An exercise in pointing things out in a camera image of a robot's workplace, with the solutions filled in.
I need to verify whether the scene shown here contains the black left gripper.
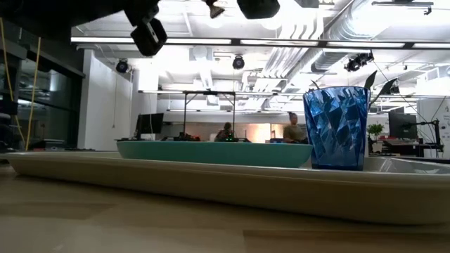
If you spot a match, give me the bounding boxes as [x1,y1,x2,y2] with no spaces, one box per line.
[122,0,169,58]

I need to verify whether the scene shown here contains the teal shallow plate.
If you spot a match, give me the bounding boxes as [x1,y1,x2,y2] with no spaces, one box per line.
[116,140,314,169]

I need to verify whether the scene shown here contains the blue faceted plastic cup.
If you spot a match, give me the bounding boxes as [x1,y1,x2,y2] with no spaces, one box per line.
[302,85,371,172]

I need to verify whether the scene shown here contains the cream rectangular serving tray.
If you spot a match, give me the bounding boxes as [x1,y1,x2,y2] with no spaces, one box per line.
[0,150,450,226]

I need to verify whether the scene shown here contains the long ceiling light strip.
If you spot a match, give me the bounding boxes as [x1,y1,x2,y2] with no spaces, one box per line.
[70,36,450,50]

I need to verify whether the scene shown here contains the black round ceiling spotlight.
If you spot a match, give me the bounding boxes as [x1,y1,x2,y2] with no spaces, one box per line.
[231,54,246,70]
[115,58,130,74]

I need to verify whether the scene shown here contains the black computer monitor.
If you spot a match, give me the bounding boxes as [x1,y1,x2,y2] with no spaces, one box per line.
[134,112,165,141]
[387,111,418,140]

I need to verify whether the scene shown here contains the person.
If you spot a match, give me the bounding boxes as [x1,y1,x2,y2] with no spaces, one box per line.
[282,112,309,144]
[214,122,237,143]

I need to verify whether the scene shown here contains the green snake plant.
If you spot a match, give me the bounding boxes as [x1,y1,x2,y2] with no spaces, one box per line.
[363,70,399,110]

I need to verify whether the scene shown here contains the small leafy potted plant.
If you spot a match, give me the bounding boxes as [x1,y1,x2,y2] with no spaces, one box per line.
[366,122,385,154]

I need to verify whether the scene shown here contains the white cabinet with stickers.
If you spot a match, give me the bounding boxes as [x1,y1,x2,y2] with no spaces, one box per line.
[416,98,450,160]

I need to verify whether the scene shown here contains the black metal frame stand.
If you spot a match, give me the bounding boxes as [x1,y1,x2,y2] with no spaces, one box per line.
[181,90,237,138]

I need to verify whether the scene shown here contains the yellow hanging cable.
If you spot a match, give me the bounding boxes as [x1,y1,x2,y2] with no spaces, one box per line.
[0,17,26,145]
[24,36,42,152]

